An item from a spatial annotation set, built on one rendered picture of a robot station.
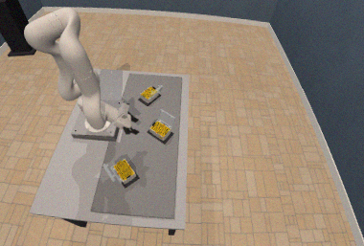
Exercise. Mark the yellow perforated plate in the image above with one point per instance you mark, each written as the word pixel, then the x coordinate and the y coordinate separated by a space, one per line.
pixel 160 128
pixel 124 169
pixel 148 92

